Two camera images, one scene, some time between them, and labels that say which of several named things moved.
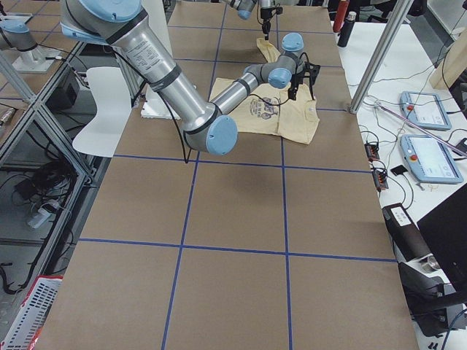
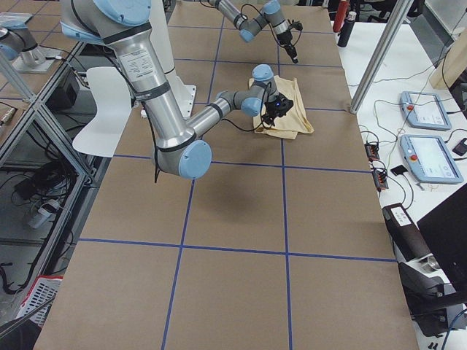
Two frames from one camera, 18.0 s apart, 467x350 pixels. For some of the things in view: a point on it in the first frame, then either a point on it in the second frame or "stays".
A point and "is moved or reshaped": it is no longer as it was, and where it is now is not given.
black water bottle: [346, 28] stays
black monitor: [445, 230] stays
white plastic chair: [100, 137] stays
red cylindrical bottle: [340, 14] stays
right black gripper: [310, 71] → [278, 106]
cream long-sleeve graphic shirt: [269, 109] is moved or reshaped
